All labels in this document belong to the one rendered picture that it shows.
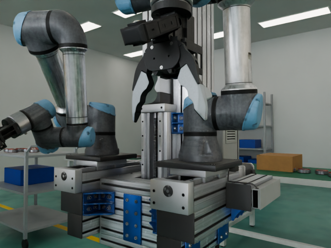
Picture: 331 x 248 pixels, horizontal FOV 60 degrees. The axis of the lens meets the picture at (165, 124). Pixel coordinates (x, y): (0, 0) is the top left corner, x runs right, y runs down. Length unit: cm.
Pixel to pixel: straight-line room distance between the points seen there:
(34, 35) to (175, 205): 73
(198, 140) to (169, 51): 52
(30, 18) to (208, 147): 74
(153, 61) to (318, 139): 641
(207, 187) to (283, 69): 629
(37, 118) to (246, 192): 75
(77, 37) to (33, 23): 15
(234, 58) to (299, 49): 620
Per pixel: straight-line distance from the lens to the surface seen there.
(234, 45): 95
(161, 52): 49
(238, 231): 300
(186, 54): 47
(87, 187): 120
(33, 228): 327
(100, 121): 126
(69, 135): 107
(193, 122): 96
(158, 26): 45
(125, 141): 849
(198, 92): 45
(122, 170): 133
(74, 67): 105
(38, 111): 107
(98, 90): 791
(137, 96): 52
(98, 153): 125
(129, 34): 43
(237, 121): 92
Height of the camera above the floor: 113
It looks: 2 degrees up
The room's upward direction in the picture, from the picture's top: straight up
